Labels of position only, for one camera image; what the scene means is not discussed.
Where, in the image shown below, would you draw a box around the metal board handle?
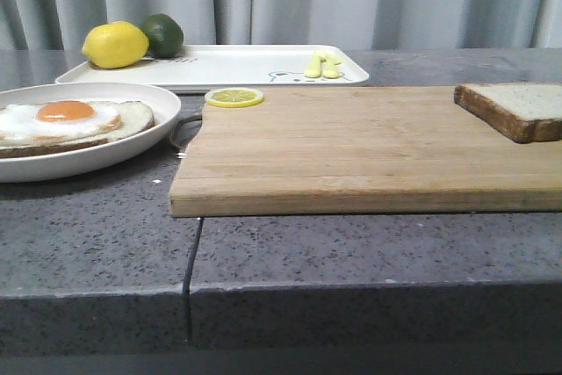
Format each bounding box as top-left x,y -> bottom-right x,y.
168,112 -> 202,151

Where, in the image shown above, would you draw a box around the lemon slice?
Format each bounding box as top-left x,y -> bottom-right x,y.
205,87 -> 264,108

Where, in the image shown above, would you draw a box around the yellow lemon front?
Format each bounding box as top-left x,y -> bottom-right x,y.
82,21 -> 149,69

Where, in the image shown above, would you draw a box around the fried egg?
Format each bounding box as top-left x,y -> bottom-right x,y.
1,100 -> 121,143

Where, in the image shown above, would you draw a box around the wooden cutting board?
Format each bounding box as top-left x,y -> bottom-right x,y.
169,86 -> 561,217

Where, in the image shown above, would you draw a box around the green lime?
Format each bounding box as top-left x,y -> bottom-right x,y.
140,13 -> 184,59

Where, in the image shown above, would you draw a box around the yellow plastic fork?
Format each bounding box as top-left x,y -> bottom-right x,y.
304,51 -> 325,78

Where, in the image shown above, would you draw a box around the white round plate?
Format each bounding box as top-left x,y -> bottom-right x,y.
1,83 -> 181,183

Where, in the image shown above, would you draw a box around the white rectangular tray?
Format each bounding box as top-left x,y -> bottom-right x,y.
55,45 -> 369,94

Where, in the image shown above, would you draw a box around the yellow plastic knife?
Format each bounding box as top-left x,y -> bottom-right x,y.
321,54 -> 341,79

